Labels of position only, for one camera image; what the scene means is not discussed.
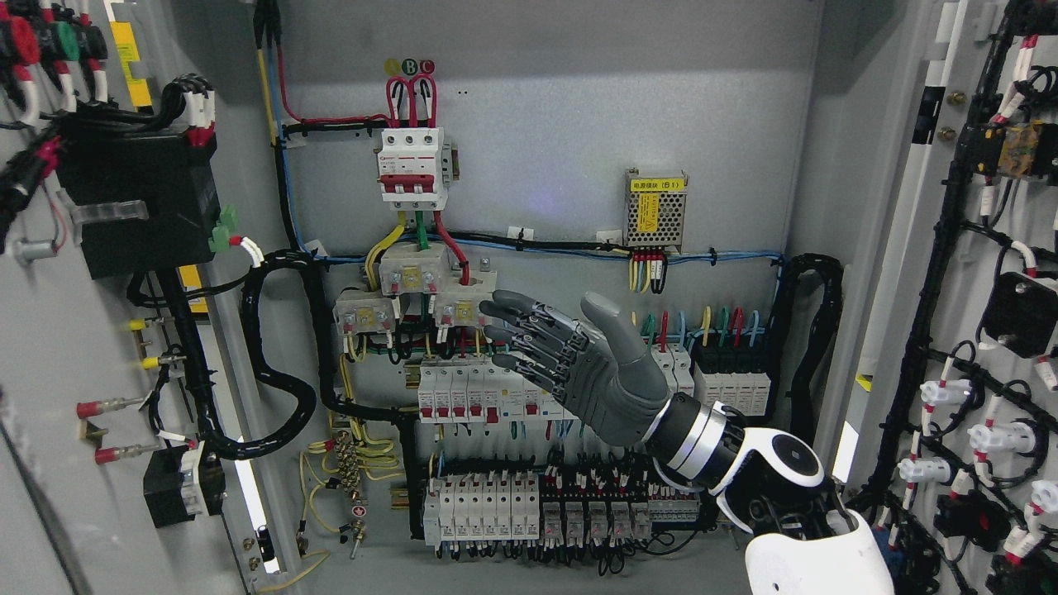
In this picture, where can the grey robotic hand second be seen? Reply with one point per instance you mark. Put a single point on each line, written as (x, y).
(597, 367)

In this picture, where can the grey cabinet door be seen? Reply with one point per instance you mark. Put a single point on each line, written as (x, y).
(70, 525)
(929, 172)

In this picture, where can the white robot arm second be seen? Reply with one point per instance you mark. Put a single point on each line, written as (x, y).
(772, 485)

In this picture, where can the black white surge protector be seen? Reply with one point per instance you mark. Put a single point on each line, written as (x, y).
(737, 376)

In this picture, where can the white breaker and socket row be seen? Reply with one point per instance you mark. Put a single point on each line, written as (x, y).
(473, 390)

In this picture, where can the lower relay terminal row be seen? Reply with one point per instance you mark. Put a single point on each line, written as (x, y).
(600, 509)

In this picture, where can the metal mesh power supply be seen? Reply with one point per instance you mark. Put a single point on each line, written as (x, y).
(656, 203)

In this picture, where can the grey current transformer group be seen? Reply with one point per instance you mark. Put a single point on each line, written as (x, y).
(415, 285)

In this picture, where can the brass ground terminal bar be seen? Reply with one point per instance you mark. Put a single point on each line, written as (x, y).
(347, 471)

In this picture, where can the red white main breaker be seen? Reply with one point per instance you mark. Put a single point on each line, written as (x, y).
(416, 166)

